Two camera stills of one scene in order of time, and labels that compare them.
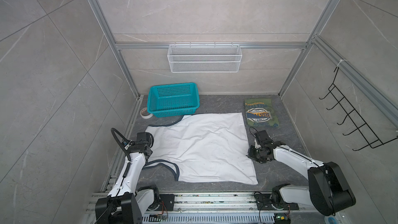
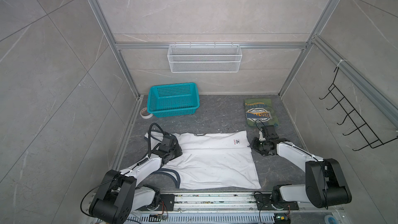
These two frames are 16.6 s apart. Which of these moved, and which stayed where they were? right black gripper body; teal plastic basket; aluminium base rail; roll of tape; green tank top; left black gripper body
Moved: right black gripper body; left black gripper body
Stayed: green tank top; teal plastic basket; aluminium base rail; roll of tape
